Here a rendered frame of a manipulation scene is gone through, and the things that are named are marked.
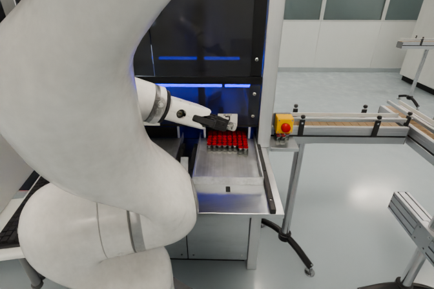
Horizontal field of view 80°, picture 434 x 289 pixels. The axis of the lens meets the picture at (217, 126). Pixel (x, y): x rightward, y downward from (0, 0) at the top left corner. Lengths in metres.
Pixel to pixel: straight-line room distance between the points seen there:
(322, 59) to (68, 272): 5.96
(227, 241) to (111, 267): 1.20
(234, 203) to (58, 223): 0.63
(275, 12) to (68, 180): 0.91
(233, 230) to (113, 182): 1.33
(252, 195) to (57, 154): 0.79
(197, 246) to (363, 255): 1.08
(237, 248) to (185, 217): 1.31
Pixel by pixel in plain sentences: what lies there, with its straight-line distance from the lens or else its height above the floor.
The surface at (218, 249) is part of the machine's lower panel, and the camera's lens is 1.67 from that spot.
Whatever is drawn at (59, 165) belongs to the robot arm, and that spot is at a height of 1.40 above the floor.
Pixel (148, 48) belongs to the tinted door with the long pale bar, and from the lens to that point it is 1.07.
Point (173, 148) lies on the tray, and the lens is 1.19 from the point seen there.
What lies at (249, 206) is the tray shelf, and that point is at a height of 0.88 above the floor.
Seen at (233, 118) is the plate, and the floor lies 1.03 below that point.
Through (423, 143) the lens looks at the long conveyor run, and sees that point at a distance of 1.50.
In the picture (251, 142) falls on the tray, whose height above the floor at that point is 0.88.
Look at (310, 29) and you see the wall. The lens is 5.92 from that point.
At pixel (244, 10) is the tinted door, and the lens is 1.02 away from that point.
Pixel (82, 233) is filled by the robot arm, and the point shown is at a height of 1.25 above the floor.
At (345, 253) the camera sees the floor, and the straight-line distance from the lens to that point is 2.05.
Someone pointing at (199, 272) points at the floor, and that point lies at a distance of 1.80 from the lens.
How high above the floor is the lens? 1.50
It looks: 27 degrees down
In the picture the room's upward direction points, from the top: straight up
